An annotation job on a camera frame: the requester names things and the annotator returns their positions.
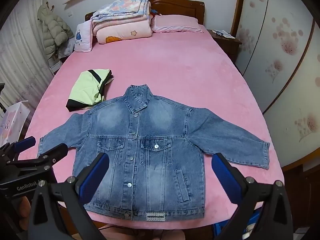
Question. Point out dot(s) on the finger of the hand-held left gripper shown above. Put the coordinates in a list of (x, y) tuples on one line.
[(25, 143), (56, 153)]

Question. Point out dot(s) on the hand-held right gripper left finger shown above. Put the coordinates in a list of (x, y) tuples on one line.
[(96, 177)]

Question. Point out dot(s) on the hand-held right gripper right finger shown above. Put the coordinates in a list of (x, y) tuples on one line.
[(225, 180)]

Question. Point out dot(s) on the blue denim jacket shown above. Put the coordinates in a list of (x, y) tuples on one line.
[(150, 175)]

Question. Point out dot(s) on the person's left hand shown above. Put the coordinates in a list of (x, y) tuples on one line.
[(23, 206)]

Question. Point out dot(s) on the white paper bag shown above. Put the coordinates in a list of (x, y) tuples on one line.
[(15, 122)]

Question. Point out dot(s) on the blue plastic stool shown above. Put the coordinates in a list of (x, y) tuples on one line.
[(255, 220)]

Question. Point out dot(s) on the folded green and black garment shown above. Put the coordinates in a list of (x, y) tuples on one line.
[(87, 87)]

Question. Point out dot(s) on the white box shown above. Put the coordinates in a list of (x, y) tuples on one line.
[(55, 67)]

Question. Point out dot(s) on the beige puffer jacket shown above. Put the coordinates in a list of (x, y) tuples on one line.
[(53, 30)]

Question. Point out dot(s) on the white printed cushion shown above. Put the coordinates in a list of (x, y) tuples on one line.
[(83, 37)]

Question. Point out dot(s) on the wooden nightstand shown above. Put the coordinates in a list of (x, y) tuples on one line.
[(227, 46)]

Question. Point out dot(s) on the folded pink blanket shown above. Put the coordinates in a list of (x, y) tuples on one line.
[(120, 33)]

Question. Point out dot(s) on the papers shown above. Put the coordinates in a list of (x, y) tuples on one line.
[(223, 33)]

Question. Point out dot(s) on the pink pillow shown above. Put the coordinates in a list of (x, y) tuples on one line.
[(175, 23)]

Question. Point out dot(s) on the floral wardrobe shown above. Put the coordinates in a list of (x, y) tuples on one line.
[(287, 17)]

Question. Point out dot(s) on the wooden headboard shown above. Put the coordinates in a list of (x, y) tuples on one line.
[(175, 7)]

